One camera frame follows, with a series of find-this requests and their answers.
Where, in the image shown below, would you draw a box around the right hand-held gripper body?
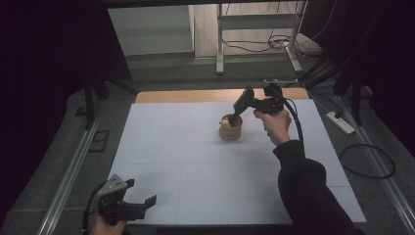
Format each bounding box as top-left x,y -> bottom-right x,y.
253,78 -> 300,116

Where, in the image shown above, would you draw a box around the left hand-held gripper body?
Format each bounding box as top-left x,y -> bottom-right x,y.
97,174 -> 147,227

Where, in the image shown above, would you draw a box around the black comb with handle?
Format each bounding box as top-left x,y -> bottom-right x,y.
229,85 -> 256,127

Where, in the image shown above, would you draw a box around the person's right hand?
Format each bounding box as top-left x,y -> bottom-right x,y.
254,109 -> 293,147

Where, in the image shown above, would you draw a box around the person's left hand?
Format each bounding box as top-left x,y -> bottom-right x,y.
88,212 -> 129,235

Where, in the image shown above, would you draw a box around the white table cover board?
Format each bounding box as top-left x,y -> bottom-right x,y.
107,99 -> 367,226

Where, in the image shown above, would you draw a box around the white power strip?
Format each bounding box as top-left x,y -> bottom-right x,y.
326,110 -> 356,135

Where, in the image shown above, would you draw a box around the black tripod stand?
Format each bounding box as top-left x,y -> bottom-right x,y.
302,58 -> 366,126
82,74 -> 138,130

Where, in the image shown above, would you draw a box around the dark curtain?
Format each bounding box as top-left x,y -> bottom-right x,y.
0,0 -> 133,226
300,0 -> 415,158

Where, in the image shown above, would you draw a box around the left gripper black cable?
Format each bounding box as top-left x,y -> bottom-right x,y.
81,181 -> 107,235

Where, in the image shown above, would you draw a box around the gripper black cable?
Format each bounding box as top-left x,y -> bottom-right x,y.
81,181 -> 107,235
275,88 -> 306,155

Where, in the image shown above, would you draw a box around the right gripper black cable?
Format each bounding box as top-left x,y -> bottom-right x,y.
275,88 -> 306,155

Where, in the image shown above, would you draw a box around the black floor socket frame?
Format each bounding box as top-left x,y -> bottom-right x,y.
88,130 -> 111,153

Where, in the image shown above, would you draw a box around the aluminium rail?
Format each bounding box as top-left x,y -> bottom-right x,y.
37,107 -> 106,235
339,96 -> 415,234

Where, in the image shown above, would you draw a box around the black floor cables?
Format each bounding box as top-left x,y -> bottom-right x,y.
221,0 -> 327,61

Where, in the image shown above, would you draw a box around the white metal stand frame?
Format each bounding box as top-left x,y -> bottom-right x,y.
215,0 -> 308,75

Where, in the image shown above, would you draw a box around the black looped cable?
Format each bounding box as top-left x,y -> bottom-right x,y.
338,143 -> 396,180

